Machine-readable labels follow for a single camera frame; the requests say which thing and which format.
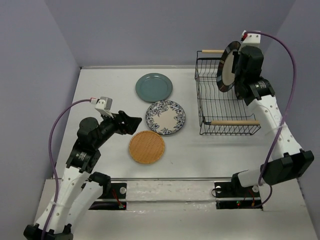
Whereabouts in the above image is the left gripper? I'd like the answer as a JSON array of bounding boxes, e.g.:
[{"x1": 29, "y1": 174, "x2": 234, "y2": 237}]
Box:
[{"x1": 93, "y1": 109, "x2": 142, "y2": 148}]

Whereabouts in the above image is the small black striped plate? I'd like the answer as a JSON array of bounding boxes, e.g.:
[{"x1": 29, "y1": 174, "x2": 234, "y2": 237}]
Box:
[{"x1": 216, "y1": 41, "x2": 241, "y2": 93}]

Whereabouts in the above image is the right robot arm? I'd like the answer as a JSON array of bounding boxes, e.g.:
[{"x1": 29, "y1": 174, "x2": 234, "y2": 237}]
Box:
[{"x1": 230, "y1": 46, "x2": 314, "y2": 196}]

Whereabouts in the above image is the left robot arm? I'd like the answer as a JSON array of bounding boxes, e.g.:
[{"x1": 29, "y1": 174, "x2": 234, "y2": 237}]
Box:
[{"x1": 23, "y1": 110, "x2": 142, "y2": 240}]

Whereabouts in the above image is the woven bamboo plate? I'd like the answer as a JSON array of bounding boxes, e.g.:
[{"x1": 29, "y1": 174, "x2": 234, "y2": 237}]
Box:
[{"x1": 128, "y1": 130, "x2": 165, "y2": 165}]

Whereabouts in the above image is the blue floral plate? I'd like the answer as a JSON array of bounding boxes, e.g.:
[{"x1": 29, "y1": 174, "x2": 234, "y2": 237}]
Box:
[{"x1": 145, "y1": 100, "x2": 186, "y2": 135}]

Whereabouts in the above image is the teal plate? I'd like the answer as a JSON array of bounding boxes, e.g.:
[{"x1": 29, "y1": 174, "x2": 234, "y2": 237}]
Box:
[{"x1": 135, "y1": 73, "x2": 173, "y2": 103}]

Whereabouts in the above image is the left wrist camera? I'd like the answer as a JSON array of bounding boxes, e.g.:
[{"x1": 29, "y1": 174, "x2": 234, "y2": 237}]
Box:
[{"x1": 94, "y1": 96, "x2": 113, "y2": 118}]

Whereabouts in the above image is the black wire dish rack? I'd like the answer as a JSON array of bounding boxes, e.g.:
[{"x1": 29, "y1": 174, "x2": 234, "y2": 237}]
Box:
[{"x1": 194, "y1": 50, "x2": 261, "y2": 136}]

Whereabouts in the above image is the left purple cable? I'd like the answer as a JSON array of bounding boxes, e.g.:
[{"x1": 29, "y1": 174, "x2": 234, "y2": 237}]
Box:
[{"x1": 41, "y1": 97, "x2": 97, "y2": 240}]

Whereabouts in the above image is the purple cable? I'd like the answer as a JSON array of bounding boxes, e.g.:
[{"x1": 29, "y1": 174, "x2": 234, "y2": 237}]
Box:
[
  {"x1": 257, "y1": 30, "x2": 300, "y2": 207},
  {"x1": 41, "y1": 97, "x2": 97, "y2": 240}
]

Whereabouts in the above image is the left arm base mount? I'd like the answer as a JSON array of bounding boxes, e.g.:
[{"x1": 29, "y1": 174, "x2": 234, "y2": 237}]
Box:
[{"x1": 89, "y1": 182, "x2": 127, "y2": 211}]

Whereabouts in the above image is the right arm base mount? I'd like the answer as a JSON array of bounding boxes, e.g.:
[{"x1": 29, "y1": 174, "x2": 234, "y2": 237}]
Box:
[{"x1": 211, "y1": 173, "x2": 263, "y2": 210}]

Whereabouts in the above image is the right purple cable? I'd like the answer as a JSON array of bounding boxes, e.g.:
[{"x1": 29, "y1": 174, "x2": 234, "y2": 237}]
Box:
[{"x1": 257, "y1": 30, "x2": 300, "y2": 207}]

